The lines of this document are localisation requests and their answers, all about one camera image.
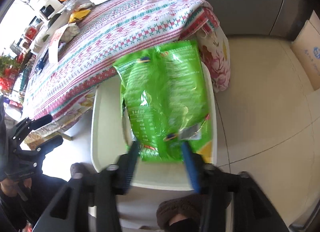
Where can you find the beige printed packet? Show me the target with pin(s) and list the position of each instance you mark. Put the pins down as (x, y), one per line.
(57, 44)

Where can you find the green leafy vegetables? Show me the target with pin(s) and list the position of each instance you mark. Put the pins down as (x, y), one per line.
(10, 61)

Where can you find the red spice jar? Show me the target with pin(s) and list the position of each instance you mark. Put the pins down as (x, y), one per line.
(31, 33)

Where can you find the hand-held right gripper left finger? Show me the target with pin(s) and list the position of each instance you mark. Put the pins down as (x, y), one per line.
(131, 162)

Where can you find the dark round object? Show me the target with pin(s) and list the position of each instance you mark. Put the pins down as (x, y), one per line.
(53, 19)

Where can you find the brown fuzzy slipper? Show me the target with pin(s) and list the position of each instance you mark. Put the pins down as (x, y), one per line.
(77, 170)
(180, 207)

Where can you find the green snack bag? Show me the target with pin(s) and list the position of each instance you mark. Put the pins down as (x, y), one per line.
(162, 92)

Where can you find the person's dark trousers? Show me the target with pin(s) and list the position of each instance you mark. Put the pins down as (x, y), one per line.
(45, 197)

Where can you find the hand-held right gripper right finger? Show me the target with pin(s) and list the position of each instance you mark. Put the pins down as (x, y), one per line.
(190, 167)

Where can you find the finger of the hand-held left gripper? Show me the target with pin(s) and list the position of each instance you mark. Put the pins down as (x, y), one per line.
(51, 143)
(41, 121)

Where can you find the person's left hand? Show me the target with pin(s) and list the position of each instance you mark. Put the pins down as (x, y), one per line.
(10, 187)

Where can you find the striped patterned tablecloth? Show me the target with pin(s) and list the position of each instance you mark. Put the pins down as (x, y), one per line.
(140, 27)

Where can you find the bag of red vegetables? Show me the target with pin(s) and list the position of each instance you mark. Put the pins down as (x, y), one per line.
(7, 78)

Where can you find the yellow snack wrapper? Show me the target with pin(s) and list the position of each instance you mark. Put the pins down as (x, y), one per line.
(80, 16)

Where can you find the crumpled clear plastic bag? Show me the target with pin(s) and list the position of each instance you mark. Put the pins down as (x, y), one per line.
(71, 32)

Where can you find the large cardboard box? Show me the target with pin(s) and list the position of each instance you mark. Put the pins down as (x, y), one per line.
(308, 52)

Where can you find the white kitchen appliance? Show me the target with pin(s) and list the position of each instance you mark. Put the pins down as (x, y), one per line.
(45, 2)

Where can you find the white floral cloth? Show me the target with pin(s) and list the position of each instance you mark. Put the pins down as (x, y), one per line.
(41, 37)

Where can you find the white plastic bin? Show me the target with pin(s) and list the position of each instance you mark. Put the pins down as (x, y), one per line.
(105, 134)

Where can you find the blue carton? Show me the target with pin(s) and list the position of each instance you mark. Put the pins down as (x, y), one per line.
(41, 62)

